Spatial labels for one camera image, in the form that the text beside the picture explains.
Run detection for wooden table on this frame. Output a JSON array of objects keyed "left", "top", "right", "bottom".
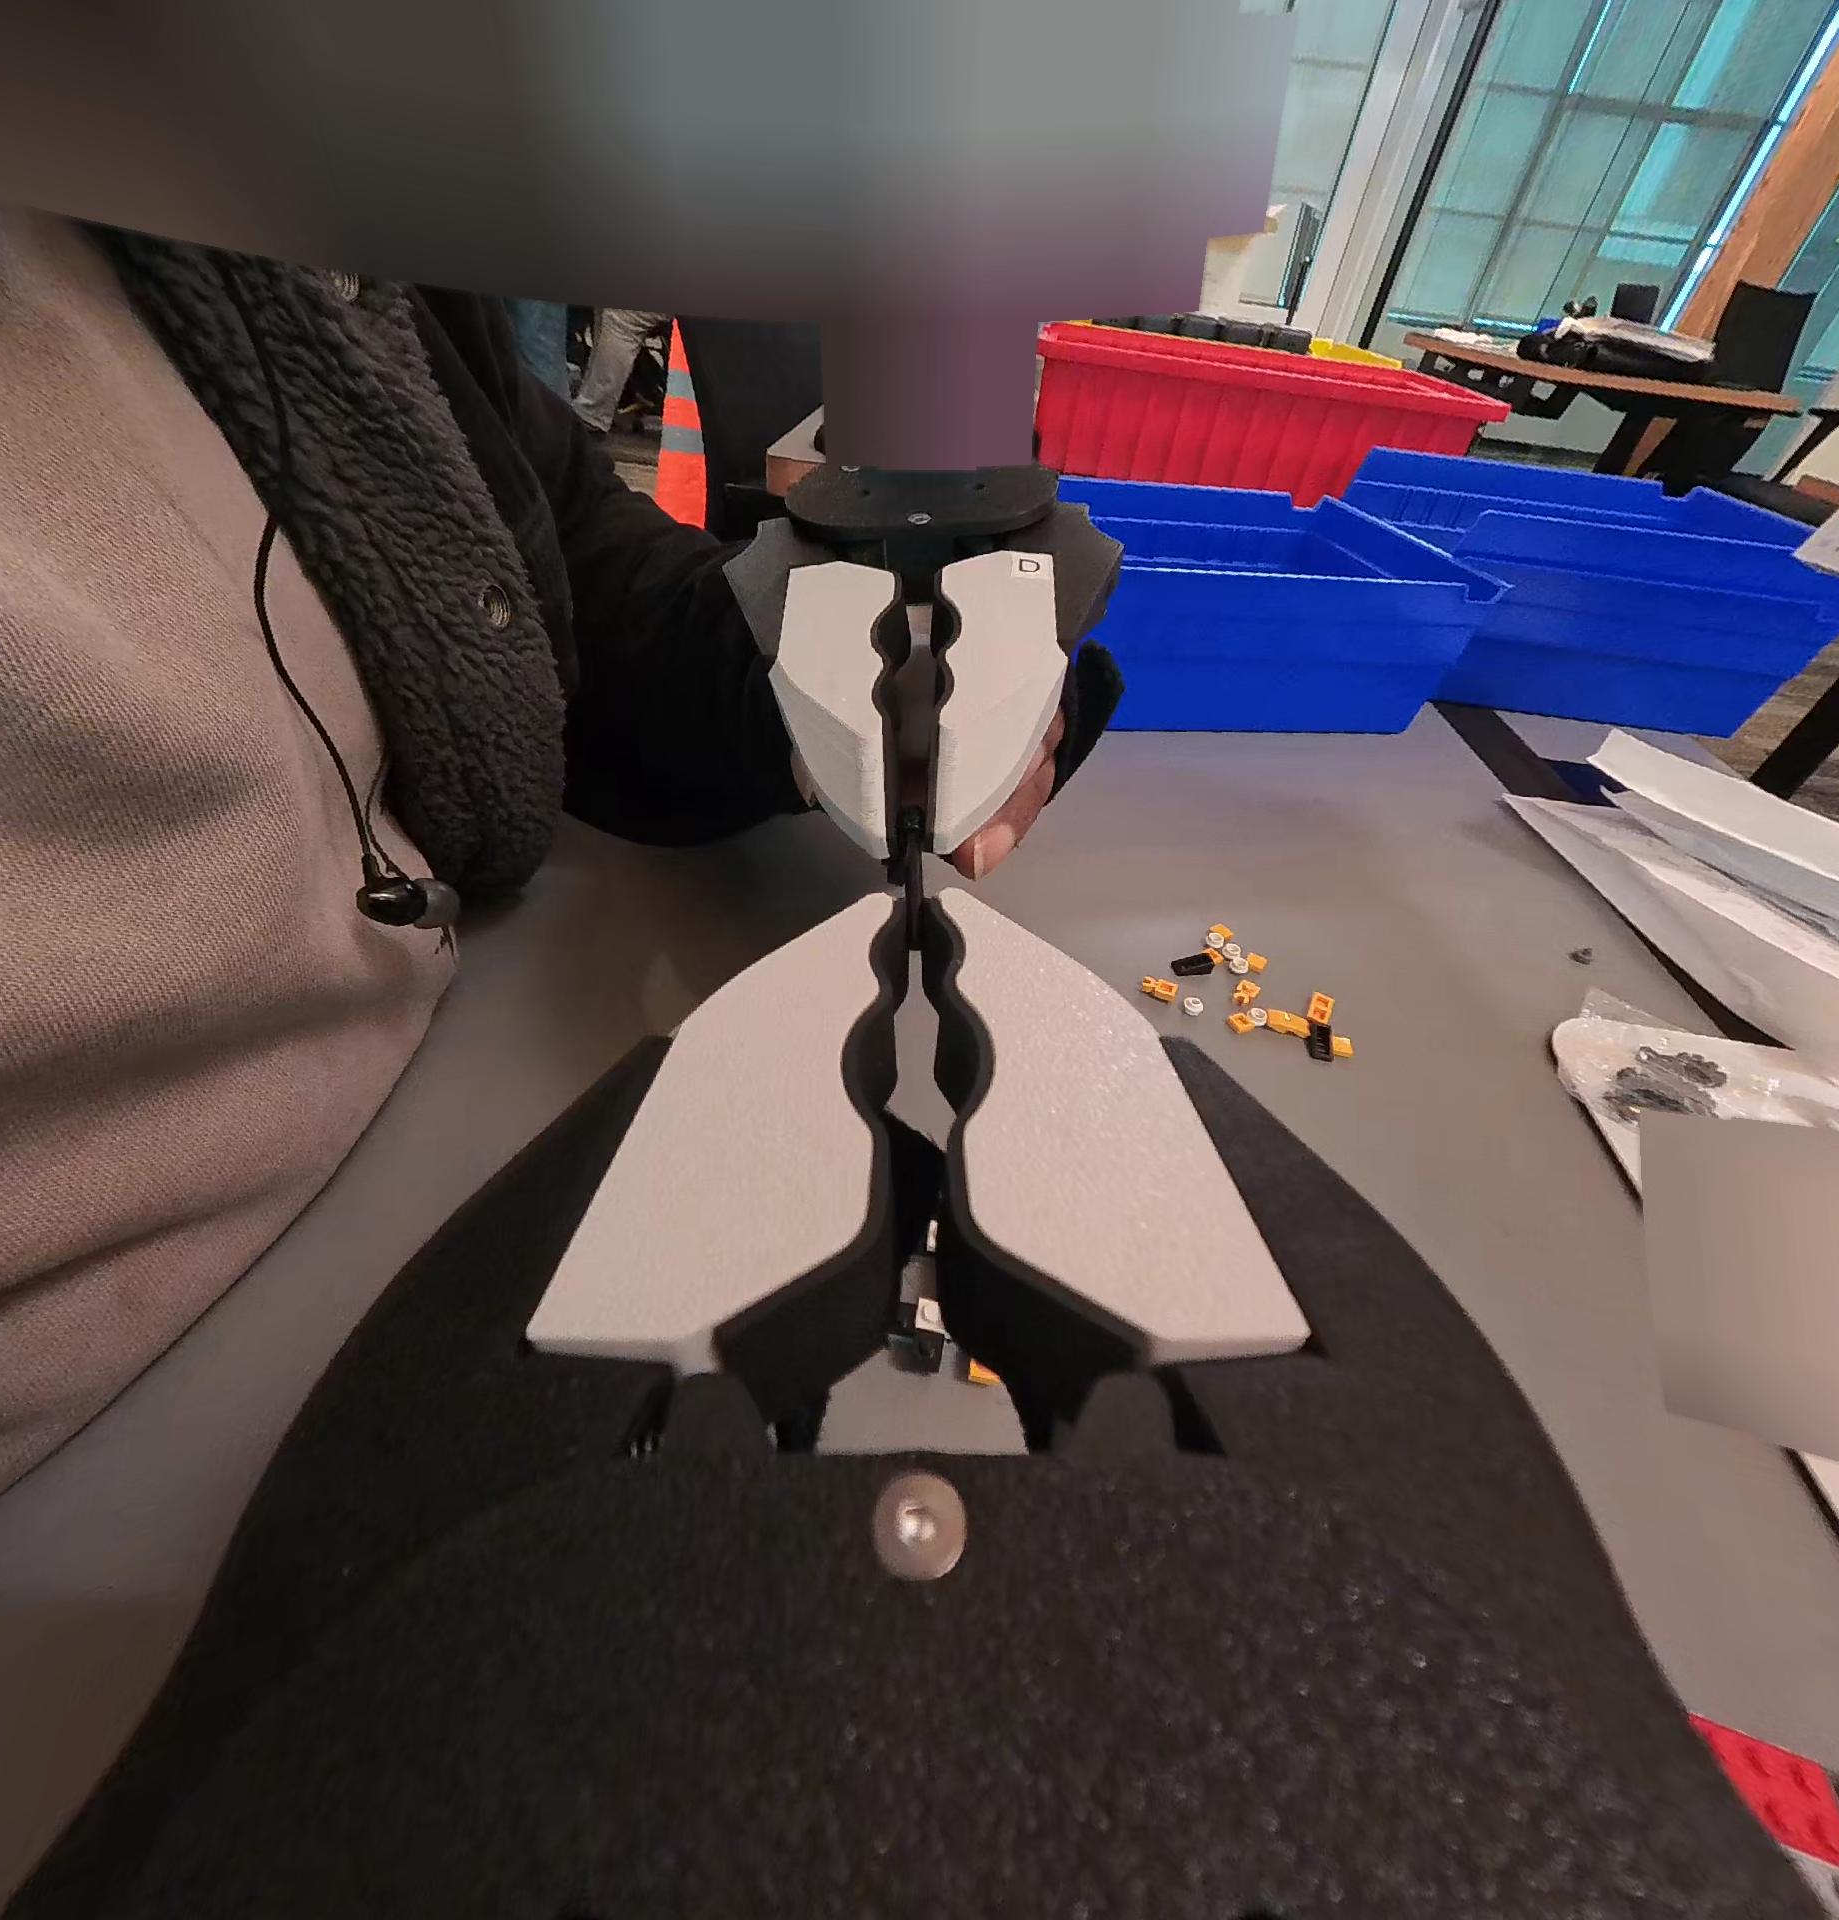
[{"left": 1404, "top": 331, "right": 1810, "bottom": 484}]

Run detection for small lego windshield assembly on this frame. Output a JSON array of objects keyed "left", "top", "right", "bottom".
[{"left": 885, "top": 1214, "right": 1005, "bottom": 1388}]

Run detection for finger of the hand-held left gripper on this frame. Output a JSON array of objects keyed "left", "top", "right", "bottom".
[
  {"left": 766, "top": 556, "right": 906, "bottom": 864},
  {"left": 915, "top": 549, "right": 1073, "bottom": 860}
]

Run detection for black office chair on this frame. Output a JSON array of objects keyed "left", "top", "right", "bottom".
[{"left": 1706, "top": 283, "right": 1824, "bottom": 394}]

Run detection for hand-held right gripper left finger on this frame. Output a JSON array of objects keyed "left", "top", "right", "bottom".
[{"left": 526, "top": 892, "right": 921, "bottom": 1373}]

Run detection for black wired earbud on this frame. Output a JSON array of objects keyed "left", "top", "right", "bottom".
[{"left": 251, "top": 322, "right": 462, "bottom": 962}]

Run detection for red plastic bin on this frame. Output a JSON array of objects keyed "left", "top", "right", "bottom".
[{"left": 1035, "top": 320, "right": 1514, "bottom": 513}]

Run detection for clear plastic bag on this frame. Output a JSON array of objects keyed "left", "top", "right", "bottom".
[{"left": 1549, "top": 990, "right": 1839, "bottom": 1202}]

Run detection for large lego vehicle build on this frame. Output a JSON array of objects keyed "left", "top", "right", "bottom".
[{"left": 1685, "top": 1710, "right": 1839, "bottom": 1920}]

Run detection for pile of small lego pieces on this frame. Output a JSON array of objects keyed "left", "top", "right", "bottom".
[{"left": 1137, "top": 919, "right": 1359, "bottom": 1066}]

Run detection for person's left hand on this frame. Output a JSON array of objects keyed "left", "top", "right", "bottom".
[{"left": 946, "top": 704, "right": 1072, "bottom": 883}]

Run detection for orange traffic cone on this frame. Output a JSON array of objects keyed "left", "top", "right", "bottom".
[{"left": 652, "top": 318, "right": 712, "bottom": 529}]

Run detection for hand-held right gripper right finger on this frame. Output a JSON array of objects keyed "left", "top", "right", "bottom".
[{"left": 915, "top": 892, "right": 1313, "bottom": 1370}]

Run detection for black bag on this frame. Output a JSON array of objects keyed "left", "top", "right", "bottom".
[{"left": 1516, "top": 304, "right": 1720, "bottom": 371}]

